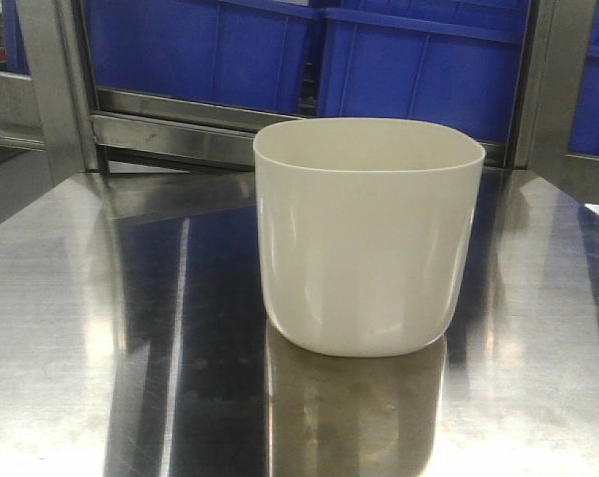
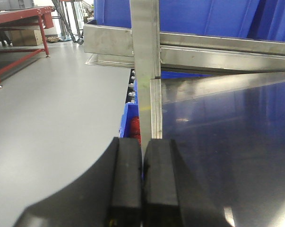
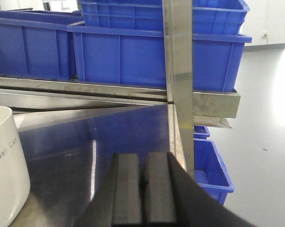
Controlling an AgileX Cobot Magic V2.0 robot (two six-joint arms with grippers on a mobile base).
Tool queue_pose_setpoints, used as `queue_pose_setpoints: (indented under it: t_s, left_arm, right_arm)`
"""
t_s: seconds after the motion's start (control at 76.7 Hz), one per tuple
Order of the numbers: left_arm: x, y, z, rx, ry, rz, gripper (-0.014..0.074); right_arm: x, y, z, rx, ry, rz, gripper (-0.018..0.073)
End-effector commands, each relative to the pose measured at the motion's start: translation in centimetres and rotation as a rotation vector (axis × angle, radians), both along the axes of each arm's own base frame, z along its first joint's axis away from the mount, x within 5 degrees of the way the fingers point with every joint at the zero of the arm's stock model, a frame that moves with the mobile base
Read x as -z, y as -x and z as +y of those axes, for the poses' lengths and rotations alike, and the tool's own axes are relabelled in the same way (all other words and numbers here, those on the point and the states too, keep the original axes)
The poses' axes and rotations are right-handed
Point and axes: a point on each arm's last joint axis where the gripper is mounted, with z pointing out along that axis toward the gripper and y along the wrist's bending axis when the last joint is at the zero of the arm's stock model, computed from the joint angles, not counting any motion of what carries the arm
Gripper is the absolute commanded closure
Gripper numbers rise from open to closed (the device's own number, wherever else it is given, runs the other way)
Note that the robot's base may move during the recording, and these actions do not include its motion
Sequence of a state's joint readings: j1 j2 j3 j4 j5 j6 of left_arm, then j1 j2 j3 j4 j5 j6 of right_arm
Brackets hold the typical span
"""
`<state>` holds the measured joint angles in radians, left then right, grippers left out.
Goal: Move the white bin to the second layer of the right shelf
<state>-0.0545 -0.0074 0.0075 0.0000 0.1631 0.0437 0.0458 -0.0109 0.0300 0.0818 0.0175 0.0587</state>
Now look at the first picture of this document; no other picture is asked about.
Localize stainless steel shelf frame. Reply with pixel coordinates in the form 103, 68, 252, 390
0, 1, 599, 204

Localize blue crate behind left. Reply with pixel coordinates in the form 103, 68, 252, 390
84, 1, 320, 113

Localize blue crate behind right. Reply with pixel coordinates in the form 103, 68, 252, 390
317, 8, 522, 143

